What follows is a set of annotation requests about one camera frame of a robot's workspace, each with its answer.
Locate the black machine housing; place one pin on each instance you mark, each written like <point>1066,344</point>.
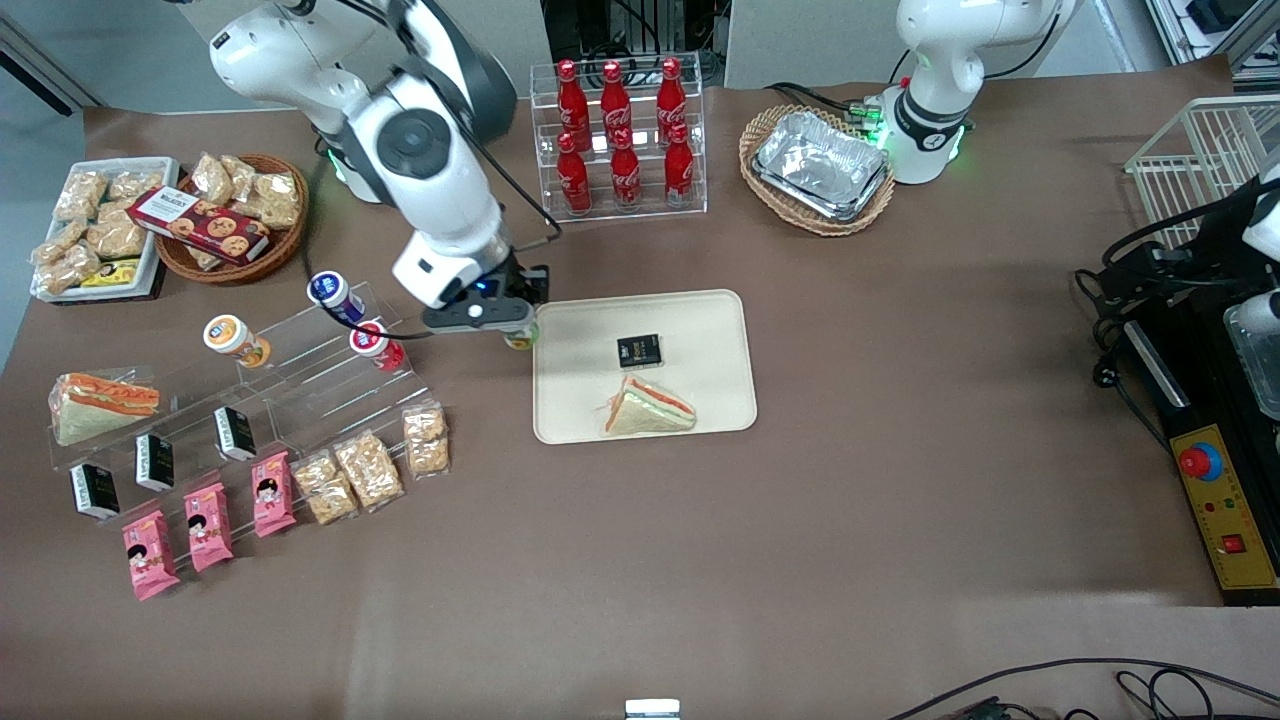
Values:
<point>1190,400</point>

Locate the round wicker snack basket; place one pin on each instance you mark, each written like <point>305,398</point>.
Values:
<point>285,245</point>

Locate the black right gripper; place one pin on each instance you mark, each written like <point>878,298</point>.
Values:
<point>527,285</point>

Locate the yellow snack pack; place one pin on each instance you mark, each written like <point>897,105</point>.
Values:
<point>112,272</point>

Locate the red cookie box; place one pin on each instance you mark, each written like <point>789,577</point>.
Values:
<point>200,224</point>

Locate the orange lid gum can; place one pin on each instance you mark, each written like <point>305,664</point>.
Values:
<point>236,340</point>

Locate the black and white carton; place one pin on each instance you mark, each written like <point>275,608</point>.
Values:
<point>154,461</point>
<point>94,490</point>
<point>234,433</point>

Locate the small black snack box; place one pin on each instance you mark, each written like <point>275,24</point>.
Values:
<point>639,351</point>

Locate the green lid gum can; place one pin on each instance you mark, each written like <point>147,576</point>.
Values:
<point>521,341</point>

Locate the clear acrylic bottle rack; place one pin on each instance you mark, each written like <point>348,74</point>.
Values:
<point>545,190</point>

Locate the white rectangular snack tray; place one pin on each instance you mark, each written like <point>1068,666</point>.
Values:
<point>155,240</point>

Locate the yellow control panel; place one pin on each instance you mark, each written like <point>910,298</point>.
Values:
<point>1235,510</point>

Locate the wrapped triangle sandwich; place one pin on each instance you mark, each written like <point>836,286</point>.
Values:
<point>648,410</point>
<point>100,410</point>

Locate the clear cracker bag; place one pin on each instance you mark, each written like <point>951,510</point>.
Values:
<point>212,178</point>
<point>80,195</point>
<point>242,172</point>
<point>68,272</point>
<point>135,185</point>
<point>116,238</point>
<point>55,245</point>
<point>278,200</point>

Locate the clear acrylic gum stand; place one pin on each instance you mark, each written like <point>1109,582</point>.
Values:
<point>330,390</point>

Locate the clear plastic container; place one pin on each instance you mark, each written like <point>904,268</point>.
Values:
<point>1258,360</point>

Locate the red emergency stop button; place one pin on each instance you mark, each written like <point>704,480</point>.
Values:
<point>1200,461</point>

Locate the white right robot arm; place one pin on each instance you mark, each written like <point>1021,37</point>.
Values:
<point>420,150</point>

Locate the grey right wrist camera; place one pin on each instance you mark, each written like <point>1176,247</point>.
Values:
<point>470,315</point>

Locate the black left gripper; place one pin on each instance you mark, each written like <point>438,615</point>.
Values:
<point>1224,226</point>

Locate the aluminium foil tray stack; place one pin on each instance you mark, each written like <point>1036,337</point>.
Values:
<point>820,165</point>

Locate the clear cracker pack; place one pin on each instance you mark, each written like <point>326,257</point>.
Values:
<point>325,487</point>
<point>426,438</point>
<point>368,470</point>

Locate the blue lid gum can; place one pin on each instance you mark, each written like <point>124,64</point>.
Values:
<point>336,297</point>

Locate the beige plastic tray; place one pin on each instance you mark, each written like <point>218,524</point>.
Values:
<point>700,340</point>

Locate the pink snack pack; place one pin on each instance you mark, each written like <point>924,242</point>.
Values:
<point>272,494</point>
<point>209,527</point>
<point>150,555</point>

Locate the oval wicker foil basket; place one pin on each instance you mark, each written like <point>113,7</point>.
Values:
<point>765,125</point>

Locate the red lid gum can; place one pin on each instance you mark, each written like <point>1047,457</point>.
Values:
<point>377,345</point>

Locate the red cola bottle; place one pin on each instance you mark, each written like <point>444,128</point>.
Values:
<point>573,180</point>
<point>625,175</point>
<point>571,95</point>
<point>614,100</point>
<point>679,170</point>
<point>671,95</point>

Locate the clear acrylic snack stand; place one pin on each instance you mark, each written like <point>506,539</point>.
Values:
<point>190,420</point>

